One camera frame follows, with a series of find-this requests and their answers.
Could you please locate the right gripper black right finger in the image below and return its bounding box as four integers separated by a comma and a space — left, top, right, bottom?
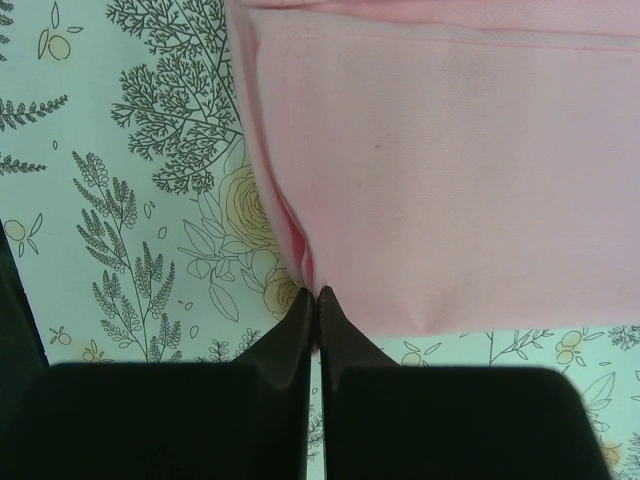
317, 288, 610, 479

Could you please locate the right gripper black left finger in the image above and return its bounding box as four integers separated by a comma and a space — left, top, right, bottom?
1, 290, 314, 479

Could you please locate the floral table mat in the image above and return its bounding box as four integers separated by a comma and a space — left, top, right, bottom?
1, 1, 639, 479

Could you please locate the pink t shirt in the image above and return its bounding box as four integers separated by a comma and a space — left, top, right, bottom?
226, 1, 639, 336

